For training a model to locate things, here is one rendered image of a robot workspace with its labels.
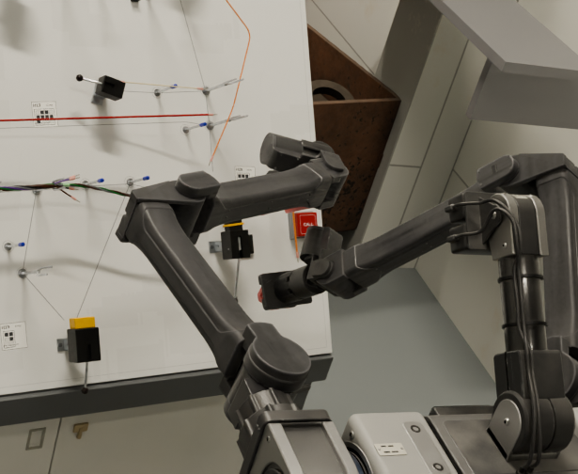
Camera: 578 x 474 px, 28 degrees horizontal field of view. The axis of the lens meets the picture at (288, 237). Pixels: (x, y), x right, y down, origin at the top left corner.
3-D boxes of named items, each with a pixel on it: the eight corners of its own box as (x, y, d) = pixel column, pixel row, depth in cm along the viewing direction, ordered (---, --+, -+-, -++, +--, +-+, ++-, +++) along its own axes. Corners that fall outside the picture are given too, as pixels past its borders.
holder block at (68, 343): (60, 393, 222) (80, 396, 214) (55, 328, 222) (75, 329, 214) (83, 390, 225) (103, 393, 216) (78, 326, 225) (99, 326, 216)
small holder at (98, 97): (70, 70, 227) (84, 63, 221) (112, 86, 231) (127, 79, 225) (64, 92, 226) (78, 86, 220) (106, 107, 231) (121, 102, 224)
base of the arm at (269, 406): (236, 498, 135) (262, 420, 129) (216, 450, 141) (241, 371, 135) (306, 495, 138) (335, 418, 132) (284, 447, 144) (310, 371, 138)
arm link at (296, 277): (302, 286, 209) (328, 297, 211) (311, 250, 211) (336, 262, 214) (282, 292, 215) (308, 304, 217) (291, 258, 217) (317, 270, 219)
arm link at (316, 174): (171, 255, 173) (196, 193, 168) (144, 233, 175) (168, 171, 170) (335, 214, 207) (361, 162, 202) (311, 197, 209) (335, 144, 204)
